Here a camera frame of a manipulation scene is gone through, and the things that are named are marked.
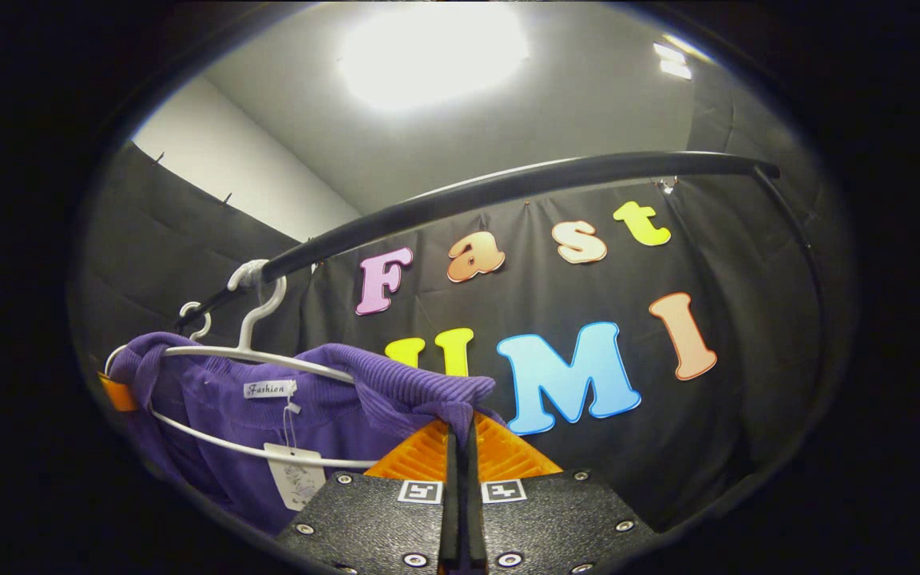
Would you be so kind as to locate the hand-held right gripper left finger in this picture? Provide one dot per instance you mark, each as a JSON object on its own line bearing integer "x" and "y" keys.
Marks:
{"x": 380, "y": 519}

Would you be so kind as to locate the purple knit cardigan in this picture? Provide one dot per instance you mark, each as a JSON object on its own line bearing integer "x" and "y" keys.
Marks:
{"x": 348, "y": 415}

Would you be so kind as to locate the white clothes hanger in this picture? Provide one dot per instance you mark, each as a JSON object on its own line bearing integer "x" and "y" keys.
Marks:
{"x": 206, "y": 321}
{"x": 246, "y": 339}

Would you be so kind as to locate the twin ceiling light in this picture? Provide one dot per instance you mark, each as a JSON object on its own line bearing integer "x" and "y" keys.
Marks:
{"x": 672, "y": 60}

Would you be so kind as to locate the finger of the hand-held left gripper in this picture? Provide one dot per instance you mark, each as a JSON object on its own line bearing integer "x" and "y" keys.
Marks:
{"x": 119, "y": 394}

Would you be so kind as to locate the black metal clothes rack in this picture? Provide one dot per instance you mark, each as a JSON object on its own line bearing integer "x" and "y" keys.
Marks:
{"x": 508, "y": 188}

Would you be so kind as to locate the large ceiling light panel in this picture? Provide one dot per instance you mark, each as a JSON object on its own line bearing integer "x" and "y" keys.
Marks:
{"x": 432, "y": 52}

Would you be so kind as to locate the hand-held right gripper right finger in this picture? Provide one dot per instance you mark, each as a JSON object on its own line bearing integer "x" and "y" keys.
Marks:
{"x": 556, "y": 519}

